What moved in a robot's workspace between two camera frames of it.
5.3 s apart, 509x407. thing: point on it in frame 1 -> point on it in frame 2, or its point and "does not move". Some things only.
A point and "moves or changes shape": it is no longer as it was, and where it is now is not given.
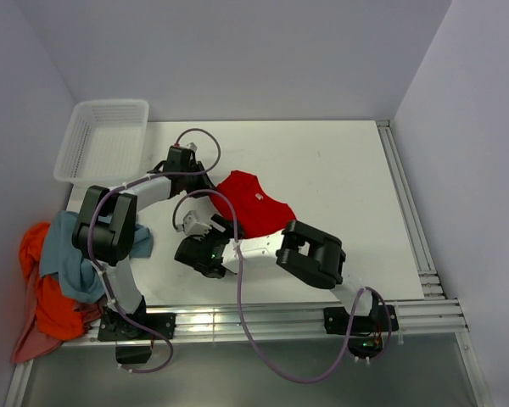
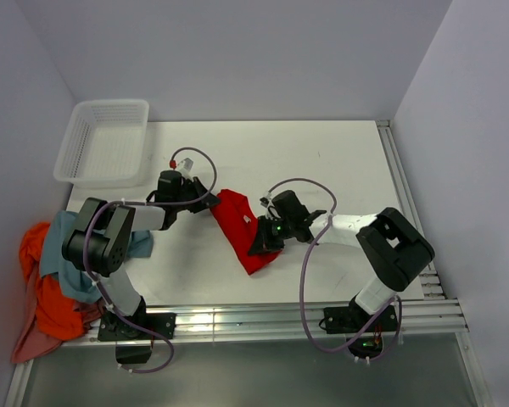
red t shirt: (260, 215) moves or changes shape
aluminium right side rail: (431, 284) does not move
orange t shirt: (58, 316) does not move
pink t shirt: (32, 341) does not move
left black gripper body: (196, 185) -> (187, 192)
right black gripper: (221, 220) -> (264, 242)
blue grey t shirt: (75, 274) does not move
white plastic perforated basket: (105, 142) does not move
